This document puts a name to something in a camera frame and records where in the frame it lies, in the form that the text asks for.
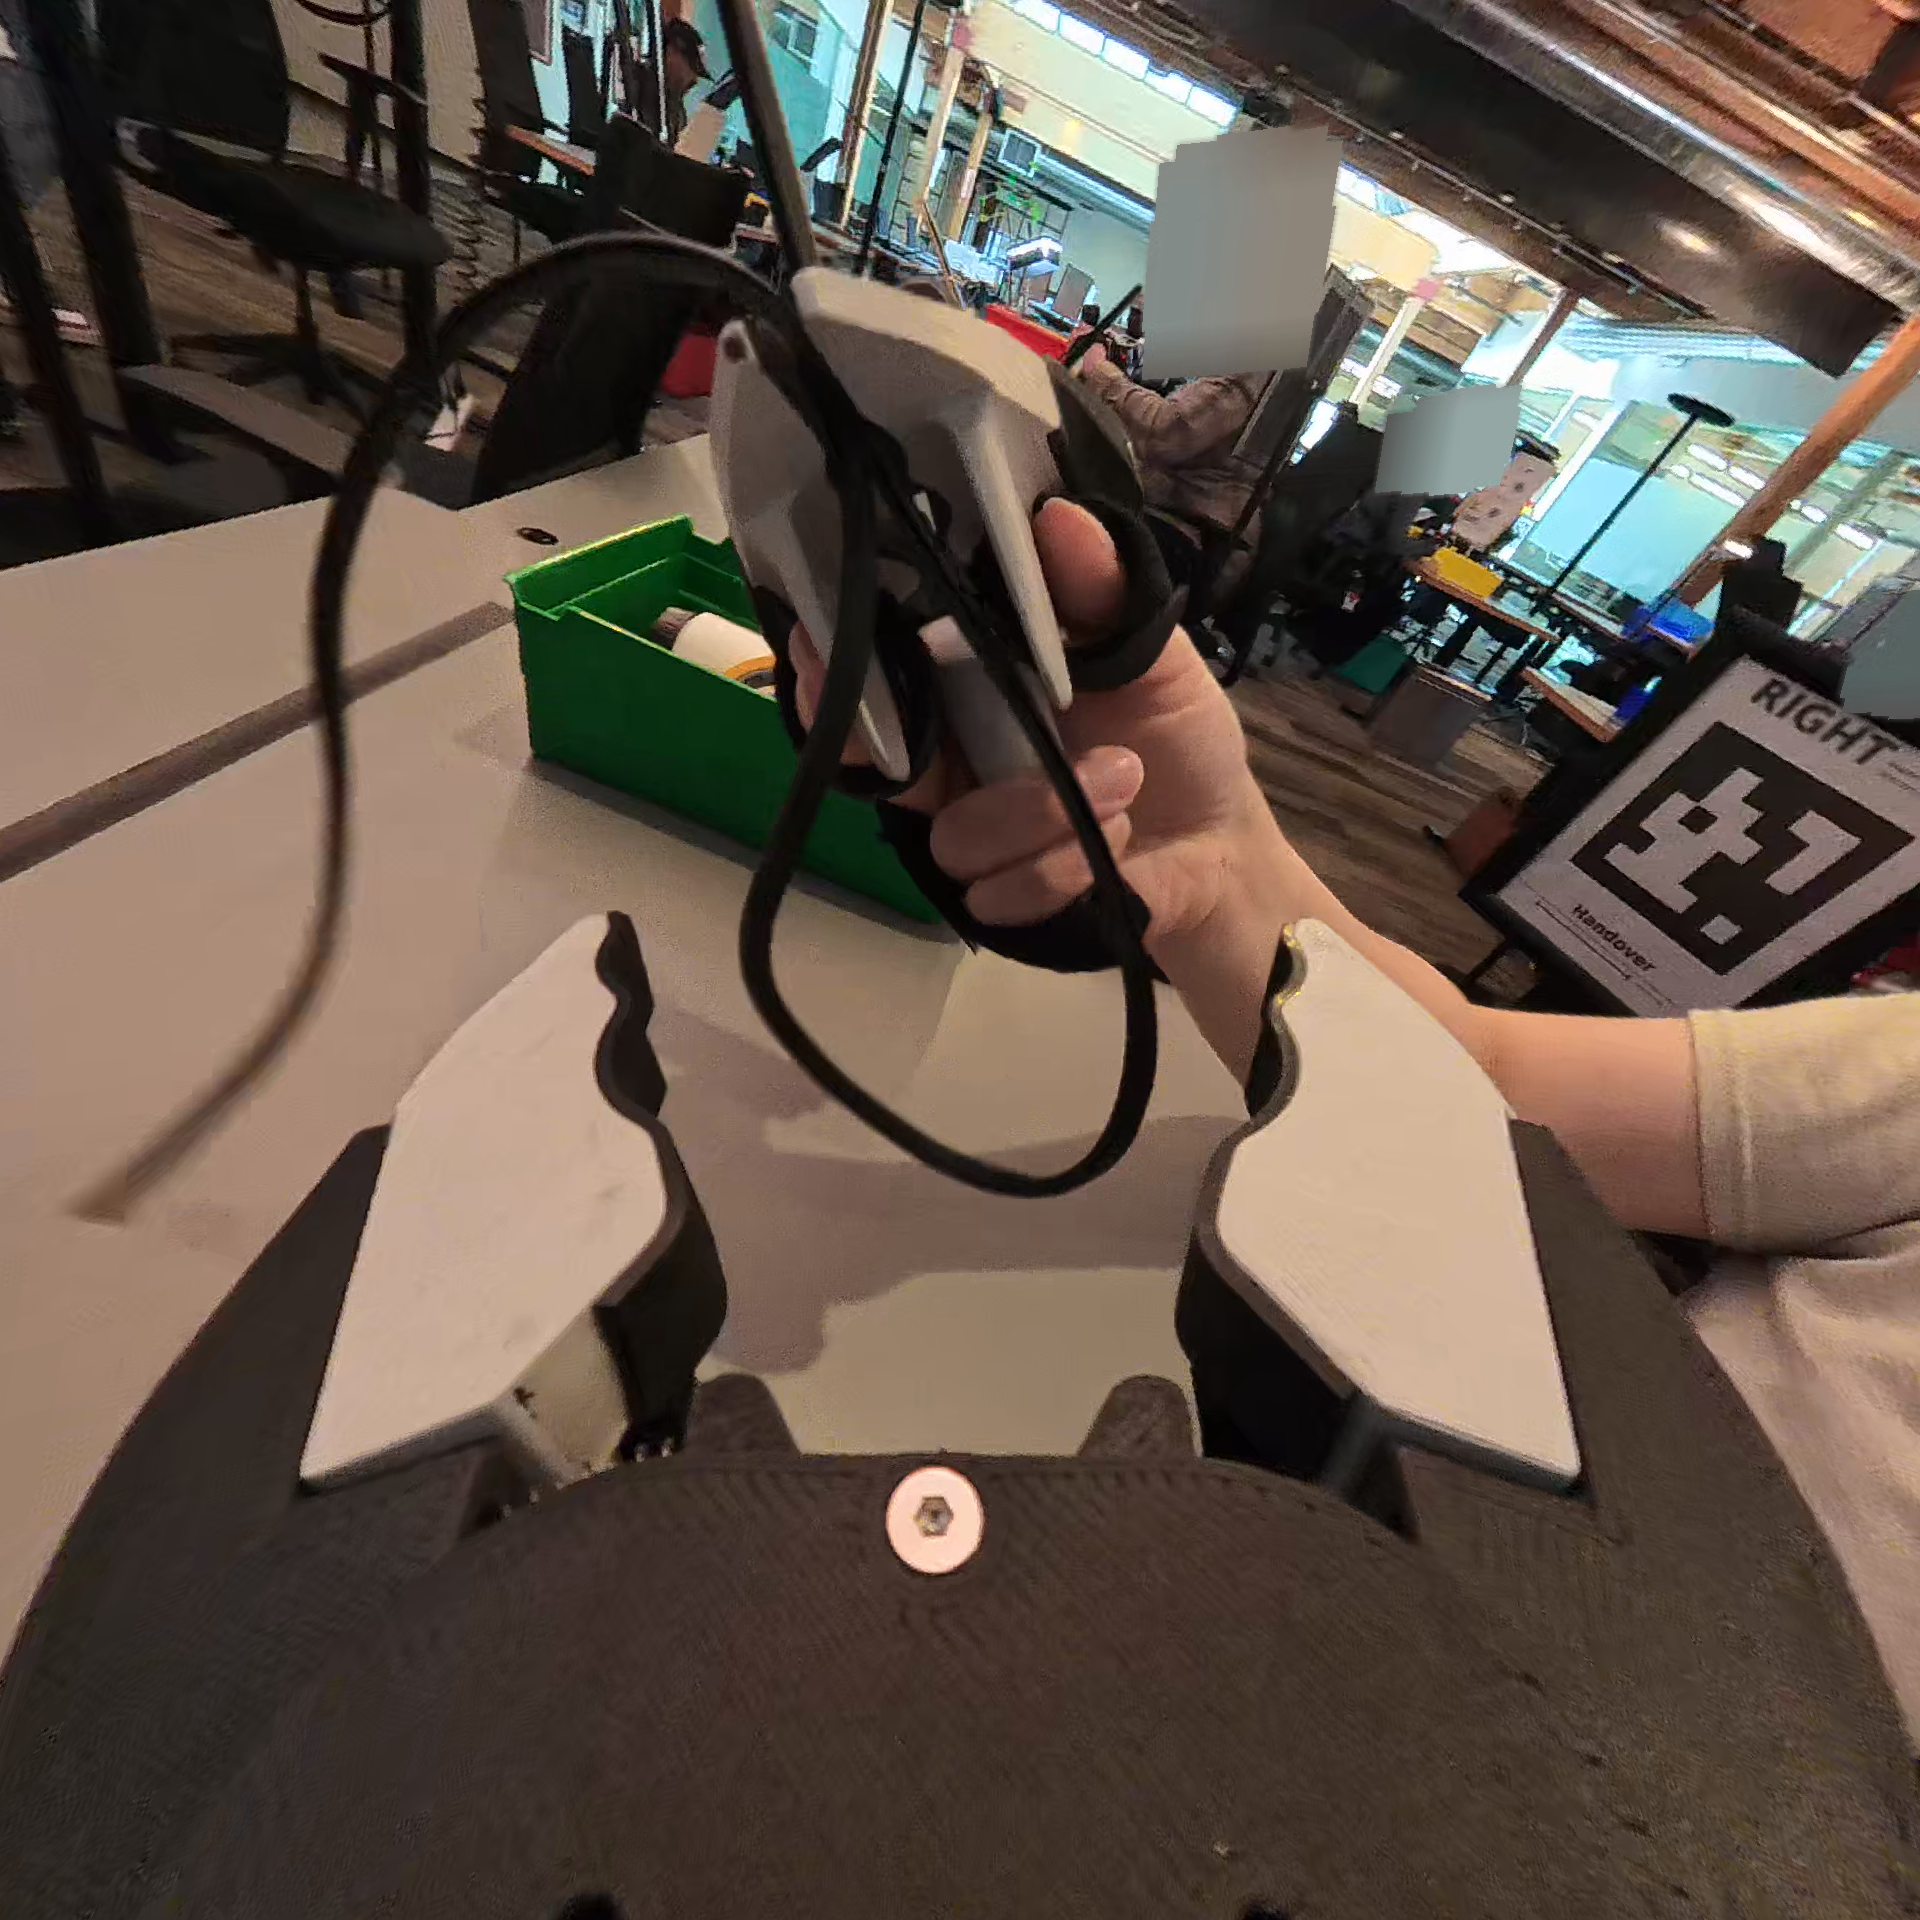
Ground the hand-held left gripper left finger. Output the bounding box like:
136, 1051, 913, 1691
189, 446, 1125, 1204
298, 909, 732, 1487

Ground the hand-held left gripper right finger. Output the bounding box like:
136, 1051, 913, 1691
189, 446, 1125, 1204
1176, 919, 1584, 1509

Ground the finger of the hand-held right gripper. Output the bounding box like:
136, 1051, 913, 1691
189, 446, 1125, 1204
708, 318, 916, 785
787, 266, 1076, 714

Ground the green plastic bin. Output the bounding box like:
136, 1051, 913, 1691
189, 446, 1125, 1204
506, 516, 946, 924

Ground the black rubber cable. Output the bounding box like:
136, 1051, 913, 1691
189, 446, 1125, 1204
66, 230, 1164, 1203

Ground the person's right forearm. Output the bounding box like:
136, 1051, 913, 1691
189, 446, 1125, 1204
1229, 900, 1920, 1254

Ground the grey desk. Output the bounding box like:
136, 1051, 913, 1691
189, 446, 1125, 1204
0, 434, 1261, 1666

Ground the person's right hand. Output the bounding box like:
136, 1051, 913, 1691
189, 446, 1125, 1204
787, 497, 1309, 1069

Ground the white bottle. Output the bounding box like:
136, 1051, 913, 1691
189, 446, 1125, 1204
652, 598, 779, 689

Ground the black office chair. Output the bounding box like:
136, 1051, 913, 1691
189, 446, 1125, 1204
465, 151, 752, 505
113, 0, 453, 396

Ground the grey waste bin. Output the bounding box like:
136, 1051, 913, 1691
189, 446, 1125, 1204
1372, 668, 1489, 770

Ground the person's beige shirt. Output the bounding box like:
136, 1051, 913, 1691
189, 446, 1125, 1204
1679, 1222, 1920, 1705

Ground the black framed marker sign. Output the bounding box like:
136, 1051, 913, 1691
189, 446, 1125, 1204
1464, 652, 1920, 1022

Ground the black floor lamp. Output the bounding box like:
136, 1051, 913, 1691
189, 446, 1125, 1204
1559, 393, 1731, 605

